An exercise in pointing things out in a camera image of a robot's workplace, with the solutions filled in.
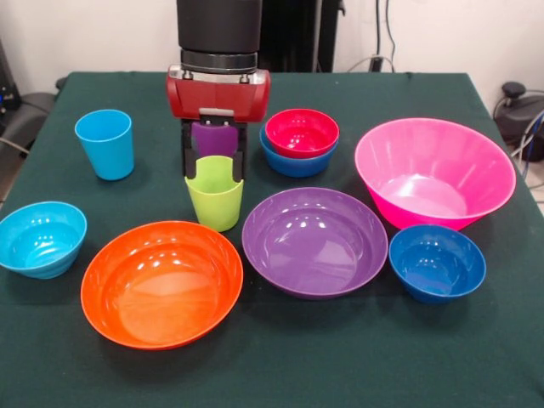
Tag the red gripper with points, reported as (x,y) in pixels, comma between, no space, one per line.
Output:
(217,95)

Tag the lime green plastic cup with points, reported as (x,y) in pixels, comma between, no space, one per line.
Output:
(214,204)

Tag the red small bowl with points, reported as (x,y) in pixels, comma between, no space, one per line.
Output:
(302,132)

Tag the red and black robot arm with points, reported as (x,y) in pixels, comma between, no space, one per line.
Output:
(219,25)

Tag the purple plastic cup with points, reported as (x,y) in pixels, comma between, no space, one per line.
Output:
(214,140)

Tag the blue straight-sided bowl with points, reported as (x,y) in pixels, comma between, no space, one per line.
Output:
(297,168)

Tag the light blue plastic cup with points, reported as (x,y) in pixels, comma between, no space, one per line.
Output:
(108,149)

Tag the wide purple bowl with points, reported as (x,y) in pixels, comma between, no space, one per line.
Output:
(314,246)

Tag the wide orange bowl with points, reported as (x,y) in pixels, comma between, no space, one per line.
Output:
(161,293)

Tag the light blue small bowl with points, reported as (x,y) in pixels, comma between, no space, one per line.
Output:
(42,246)

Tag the dark green tablecloth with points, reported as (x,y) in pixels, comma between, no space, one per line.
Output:
(297,361)

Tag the large pink bowl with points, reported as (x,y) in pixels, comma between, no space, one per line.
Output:
(429,157)

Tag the black equipment box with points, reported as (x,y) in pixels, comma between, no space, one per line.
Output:
(6,85)

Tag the dark blue small bowl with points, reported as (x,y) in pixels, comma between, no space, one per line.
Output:
(438,268)

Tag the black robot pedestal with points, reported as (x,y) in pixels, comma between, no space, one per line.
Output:
(297,34)

